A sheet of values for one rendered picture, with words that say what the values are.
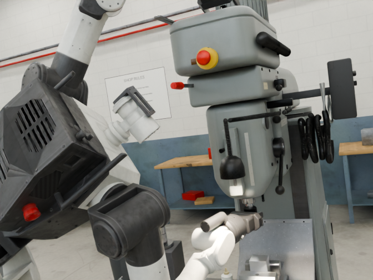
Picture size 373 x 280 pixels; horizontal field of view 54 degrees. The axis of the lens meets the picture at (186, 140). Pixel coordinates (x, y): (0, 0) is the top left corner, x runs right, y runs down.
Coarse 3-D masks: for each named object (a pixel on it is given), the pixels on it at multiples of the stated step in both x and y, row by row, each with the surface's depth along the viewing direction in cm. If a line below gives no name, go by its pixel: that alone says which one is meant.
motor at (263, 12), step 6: (240, 0) 134; (246, 0) 134; (252, 0) 133; (258, 0) 135; (264, 0) 137; (228, 6) 136; (252, 6) 134; (258, 6) 135; (264, 6) 138; (258, 12) 134; (264, 12) 136; (264, 18) 137
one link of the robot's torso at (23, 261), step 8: (24, 248) 100; (16, 256) 100; (24, 256) 100; (32, 256) 100; (8, 264) 100; (16, 264) 100; (24, 264) 100; (32, 264) 99; (8, 272) 100; (16, 272) 96; (24, 272) 95; (32, 272) 98
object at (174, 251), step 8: (168, 240) 142; (168, 248) 136; (176, 248) 137; (168, 256) 133; (176, 256) 136; (120, 264) 140; (168, 264) 134; (176, 264) 135; (184, 264) 144; (176, 272) 135
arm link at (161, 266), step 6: (162, 258) 80; (156, 264) 79; (162, 264) 80; (132, 270) 79; (138, 270) 78; (144, 270) 78; (150, 270) 78; (156, 270) 79; (162, 270) 80; (168, 270) 84; (132, 276) 80; (138, 276) 79; (144, 276) 78; (150, 276) 79; (156, 276) 79; (162, 276) 81; (168, 276) 83
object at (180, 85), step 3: (171, 84) 103; (174, 84) 102; (177, 84) 103; (180, 84) 105; (183, 84) 107; (186, 84) 110; (189, 84) 112; (192, 84) 114; (171, 87) 103; (174, 87) 103; (177, 87) 103; (180, 87) 105; (183, 87) 107; (186, 87) 111; (189, 87) 113; (192, 87) 115
